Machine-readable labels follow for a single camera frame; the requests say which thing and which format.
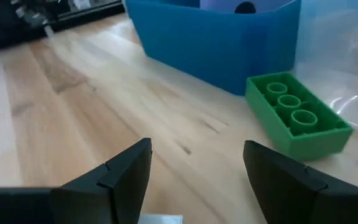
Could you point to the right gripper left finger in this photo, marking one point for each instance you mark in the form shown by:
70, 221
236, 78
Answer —
89, 199

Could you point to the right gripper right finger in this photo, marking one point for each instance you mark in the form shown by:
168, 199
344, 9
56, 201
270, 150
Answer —
306, 199

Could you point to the dark green hollow toy brick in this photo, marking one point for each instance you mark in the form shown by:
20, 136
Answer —
315, 146

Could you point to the red-backed card deck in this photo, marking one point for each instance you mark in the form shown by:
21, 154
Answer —
160, 219

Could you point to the purple foam die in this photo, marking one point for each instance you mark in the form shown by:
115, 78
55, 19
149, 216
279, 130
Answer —
219, 5

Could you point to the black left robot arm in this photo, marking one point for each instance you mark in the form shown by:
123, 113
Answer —
8, 39

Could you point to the clear plastic bin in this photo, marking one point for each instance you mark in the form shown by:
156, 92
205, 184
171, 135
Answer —
331, 46

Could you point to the blue plastic bin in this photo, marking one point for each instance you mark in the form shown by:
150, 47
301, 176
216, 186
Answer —
213, 46

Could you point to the black aluminium table frame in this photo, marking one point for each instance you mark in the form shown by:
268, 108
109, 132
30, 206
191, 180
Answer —
85, 17

